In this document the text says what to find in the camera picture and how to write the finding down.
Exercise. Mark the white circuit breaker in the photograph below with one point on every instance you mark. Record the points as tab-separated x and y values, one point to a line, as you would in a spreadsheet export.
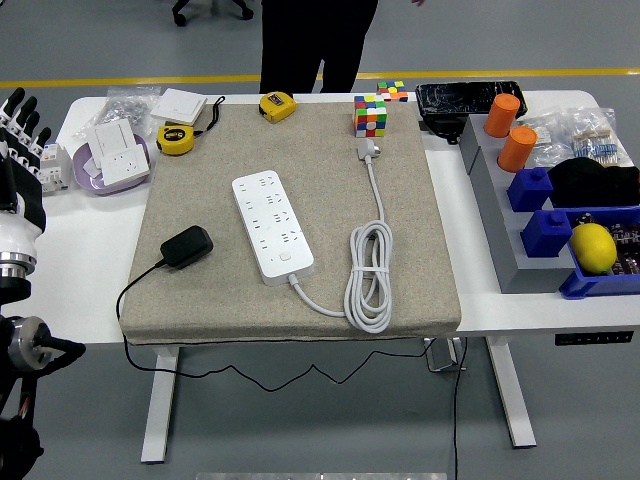
57	167

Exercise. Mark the round yellow tape measure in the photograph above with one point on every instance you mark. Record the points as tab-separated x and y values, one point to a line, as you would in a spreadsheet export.
175	141

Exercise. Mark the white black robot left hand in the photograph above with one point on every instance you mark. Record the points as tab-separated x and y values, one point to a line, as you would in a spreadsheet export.
20	200

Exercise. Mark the clear bag of screws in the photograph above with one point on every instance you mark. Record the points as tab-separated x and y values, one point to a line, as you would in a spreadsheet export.
125	107

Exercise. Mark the silver box under table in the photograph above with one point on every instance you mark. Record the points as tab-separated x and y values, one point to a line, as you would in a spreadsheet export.
442	356

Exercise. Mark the grey-brown fabric mat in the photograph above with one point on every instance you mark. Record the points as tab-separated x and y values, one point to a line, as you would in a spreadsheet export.
225	310

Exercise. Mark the black charger block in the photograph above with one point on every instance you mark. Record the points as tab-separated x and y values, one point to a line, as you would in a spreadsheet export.
442	127

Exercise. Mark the white power strip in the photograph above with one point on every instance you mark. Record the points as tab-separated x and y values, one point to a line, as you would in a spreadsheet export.
275	235

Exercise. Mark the yellow lemon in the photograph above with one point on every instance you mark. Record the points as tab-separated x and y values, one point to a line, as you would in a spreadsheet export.
593	248

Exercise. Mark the black plastic tray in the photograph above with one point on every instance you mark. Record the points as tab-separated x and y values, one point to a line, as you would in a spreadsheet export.
465	97

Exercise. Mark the black cloth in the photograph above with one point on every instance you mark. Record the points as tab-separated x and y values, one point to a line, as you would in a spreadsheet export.
585	182

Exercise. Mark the white switch panel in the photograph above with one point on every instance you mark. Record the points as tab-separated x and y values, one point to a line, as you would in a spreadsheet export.
115	137

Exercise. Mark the clear bag of small parts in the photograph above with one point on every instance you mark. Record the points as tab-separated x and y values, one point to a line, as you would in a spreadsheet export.
545	135

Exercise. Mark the large colourful puzzle cube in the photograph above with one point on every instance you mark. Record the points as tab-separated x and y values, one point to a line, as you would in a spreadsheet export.
370	117

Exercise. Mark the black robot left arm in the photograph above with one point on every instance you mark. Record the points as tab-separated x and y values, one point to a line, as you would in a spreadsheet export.
20	350

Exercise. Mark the white table leg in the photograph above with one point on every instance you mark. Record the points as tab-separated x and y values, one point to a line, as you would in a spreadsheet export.
160	400
512	400

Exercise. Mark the black power adapter plug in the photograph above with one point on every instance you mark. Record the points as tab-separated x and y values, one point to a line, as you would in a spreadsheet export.
187	247

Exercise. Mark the clear bag of resistors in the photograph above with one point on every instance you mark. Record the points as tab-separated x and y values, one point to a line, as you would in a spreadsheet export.
600	137

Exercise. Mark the black office chair base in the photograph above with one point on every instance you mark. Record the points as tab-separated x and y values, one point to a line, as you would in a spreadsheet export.
180	15

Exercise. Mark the dark circuit boards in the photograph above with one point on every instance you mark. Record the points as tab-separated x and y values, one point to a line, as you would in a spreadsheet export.
627	240

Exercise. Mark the person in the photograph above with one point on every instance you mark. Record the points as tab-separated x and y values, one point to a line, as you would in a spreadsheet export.
310	40

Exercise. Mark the white wall switch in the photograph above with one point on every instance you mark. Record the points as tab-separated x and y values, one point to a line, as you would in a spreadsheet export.
177	106

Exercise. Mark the blue plastic block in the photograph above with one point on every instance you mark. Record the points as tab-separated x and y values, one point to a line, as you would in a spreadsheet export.
530	190
546	235

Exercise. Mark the white wall socket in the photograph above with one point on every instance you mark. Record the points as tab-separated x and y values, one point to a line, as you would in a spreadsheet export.
125	165

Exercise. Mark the grey stepped block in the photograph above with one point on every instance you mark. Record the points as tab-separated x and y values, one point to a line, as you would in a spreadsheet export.
505	240

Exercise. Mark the yellow black tape measure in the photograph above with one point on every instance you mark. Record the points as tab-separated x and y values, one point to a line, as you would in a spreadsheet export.
276	106

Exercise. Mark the purple bowl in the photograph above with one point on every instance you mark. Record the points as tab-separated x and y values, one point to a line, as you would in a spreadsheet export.
85	175

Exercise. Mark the blue plastic bin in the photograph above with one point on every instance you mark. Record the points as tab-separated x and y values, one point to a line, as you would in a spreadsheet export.
590	287

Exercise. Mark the black table control panel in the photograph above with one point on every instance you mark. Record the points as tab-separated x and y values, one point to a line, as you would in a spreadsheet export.
595	338

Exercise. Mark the small colourful puzzle cube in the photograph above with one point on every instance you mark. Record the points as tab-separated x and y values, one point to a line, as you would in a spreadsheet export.
392	91

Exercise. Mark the orange cylinder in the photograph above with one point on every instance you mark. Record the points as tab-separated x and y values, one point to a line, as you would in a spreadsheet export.
501	117
516	150

